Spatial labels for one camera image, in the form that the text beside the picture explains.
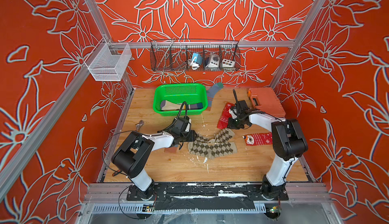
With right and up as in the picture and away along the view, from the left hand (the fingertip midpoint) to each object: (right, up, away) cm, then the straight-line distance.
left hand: (195, 134), depth 92 cm
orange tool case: (+50, +22, +13) cm, 56 cm away
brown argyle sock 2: (+9, -8, -5) cm, 14 cm away
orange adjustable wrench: (-38, +5, +5) cm, 38 cm away
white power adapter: (+11, +45, -2) cm, 46 cm away
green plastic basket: (-12, +28, +23) cm, 38 cm away
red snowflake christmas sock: (+19, +7, +8) cm, 22 cm away
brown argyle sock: (+18, -1, 0) cm, 18 cm away
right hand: (+19, +5, +3) cm, 20 cm away
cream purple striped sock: (-20, +18, +14) cm, 30 cm away
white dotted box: (+21, +45, +2) cm, 50 cm away
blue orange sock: (+13, +28, +27) cm, 41 cm away
